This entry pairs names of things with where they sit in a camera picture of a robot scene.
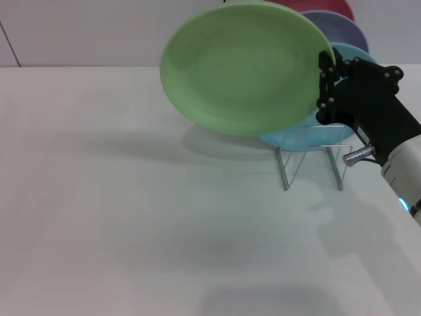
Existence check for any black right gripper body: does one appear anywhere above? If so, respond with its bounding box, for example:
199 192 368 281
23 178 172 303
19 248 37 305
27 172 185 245
328 57 421 165

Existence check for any green round plate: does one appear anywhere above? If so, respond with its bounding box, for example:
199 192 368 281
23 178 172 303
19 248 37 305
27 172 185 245
160 2 336 138

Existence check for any purple round plate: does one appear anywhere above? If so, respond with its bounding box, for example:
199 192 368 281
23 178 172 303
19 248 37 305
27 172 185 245
299 9 370 55

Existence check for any cyan round plate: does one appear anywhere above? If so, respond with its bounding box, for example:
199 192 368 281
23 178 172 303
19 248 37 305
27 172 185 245
259 42 379 153

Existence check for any red round plate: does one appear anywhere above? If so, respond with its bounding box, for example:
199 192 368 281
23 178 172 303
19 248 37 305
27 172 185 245
262 0 356 22

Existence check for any silver wire plate rack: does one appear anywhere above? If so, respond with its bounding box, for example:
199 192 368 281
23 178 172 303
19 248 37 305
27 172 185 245
275 123 353 192

